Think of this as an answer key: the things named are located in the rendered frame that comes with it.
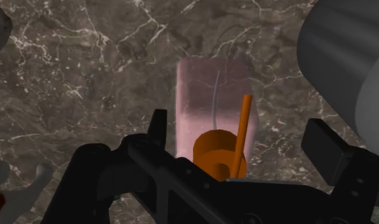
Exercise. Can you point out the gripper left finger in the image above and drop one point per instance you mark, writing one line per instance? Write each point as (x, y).
(136, 173)

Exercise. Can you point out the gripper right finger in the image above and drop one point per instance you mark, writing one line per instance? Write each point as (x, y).
(341, 161)

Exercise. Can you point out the pink soap dispenser orange pump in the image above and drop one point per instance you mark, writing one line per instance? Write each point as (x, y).
(201, 93)

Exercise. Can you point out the large grey cylinder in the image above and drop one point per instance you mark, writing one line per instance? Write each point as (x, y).
(335, 56)

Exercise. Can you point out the grey forked utensil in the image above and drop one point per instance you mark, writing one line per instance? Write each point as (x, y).
(24, 198)

